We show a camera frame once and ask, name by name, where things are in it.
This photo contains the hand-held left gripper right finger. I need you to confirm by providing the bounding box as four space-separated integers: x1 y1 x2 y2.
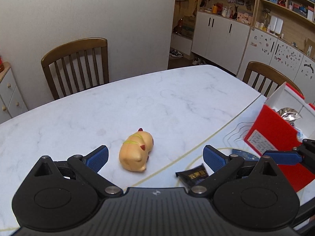
189 145 287 198

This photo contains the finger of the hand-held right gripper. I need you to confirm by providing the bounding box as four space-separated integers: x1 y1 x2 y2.
261 139 315 168

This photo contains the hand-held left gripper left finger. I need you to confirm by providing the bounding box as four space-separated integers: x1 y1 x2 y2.
27 146 123 198

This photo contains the dark snack bar packet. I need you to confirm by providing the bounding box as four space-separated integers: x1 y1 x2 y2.
175 163 210 189

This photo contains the red shoe box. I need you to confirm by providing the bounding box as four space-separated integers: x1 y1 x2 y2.
243 82 315 193

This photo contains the yellow pig toy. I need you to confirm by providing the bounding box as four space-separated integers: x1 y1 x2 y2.
119 128 155 172

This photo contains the silver foil snack packet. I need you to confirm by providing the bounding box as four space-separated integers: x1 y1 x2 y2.
276 107 302 121

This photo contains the white marble desktop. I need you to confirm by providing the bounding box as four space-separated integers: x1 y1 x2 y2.
0 65 315 236

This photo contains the wooden slat-back chair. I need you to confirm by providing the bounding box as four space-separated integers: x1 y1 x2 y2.
41 38 109 101
242 61 305 102

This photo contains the white side cabinet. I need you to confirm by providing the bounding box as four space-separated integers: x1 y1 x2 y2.
0 61 29 125

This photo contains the white lower cabinet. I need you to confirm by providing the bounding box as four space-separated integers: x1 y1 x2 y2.
191 11 252 61

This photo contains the wooden open shelving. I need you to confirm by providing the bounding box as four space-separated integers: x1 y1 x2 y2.
253 0 315 60

